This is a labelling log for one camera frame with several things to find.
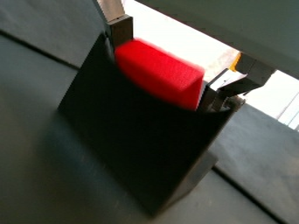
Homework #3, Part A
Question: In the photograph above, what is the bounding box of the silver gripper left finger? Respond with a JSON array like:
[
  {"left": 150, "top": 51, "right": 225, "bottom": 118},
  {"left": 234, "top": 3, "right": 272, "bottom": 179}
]
[{"left": 91, "top": 0, "right": 133, "bottom": 55}]

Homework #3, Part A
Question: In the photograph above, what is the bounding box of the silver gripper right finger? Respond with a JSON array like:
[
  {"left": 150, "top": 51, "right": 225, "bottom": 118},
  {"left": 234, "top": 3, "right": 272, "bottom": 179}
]
[{"left": 197, "top": 53, "right": 276, "bottom": 112}]

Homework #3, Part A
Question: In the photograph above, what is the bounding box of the red double-square block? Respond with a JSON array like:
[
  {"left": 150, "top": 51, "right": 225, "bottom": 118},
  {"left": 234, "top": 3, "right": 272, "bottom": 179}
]
[{"left": 114, "top": 39, "right": 204, "bottom": 110}]

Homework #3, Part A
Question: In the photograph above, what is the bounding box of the yellow machine in background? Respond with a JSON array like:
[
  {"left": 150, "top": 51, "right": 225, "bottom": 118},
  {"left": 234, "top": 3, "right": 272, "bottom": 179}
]
[{"left": 228, "top": 52, "right": 241, "bottom": 72}]

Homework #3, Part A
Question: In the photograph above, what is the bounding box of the black curved holder stand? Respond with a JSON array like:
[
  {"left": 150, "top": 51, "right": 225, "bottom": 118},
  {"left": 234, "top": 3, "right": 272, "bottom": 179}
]
[{"left": 58, "top": 37, "right": 230, "bottom": 214}]

